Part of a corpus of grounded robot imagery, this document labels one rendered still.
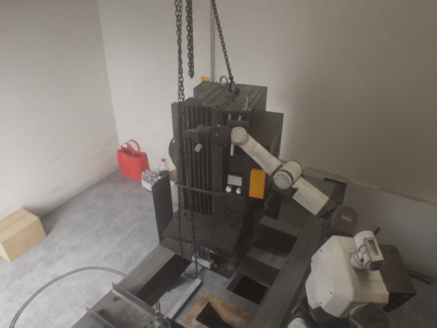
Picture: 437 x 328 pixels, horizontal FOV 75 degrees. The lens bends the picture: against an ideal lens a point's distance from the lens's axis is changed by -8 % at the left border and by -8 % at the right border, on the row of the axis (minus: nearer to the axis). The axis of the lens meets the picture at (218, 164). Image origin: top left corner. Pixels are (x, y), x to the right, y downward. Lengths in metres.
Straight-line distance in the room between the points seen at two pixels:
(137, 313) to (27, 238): 1.86
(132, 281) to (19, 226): 1.69
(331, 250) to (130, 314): 1.14
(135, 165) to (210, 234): 2.25
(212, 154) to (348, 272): 0.96
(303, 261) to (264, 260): 0.25
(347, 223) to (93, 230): 2.69
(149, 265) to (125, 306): 0.32
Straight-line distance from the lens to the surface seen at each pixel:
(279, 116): 1.87
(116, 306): 1.89
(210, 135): 1.33
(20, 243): 3.40
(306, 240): 2.22
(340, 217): 1.24
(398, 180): 2.83
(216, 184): 1.80
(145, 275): 1.99
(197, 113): 1.64
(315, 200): 1.25
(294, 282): 1.96
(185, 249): 2.08
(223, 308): 2.61
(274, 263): 2.04
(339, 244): 1.17
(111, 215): 3.55
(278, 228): 2.27
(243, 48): 2.81
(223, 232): 1.85
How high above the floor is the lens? 2.17
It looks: 31 degrees down
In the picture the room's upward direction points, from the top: straight up
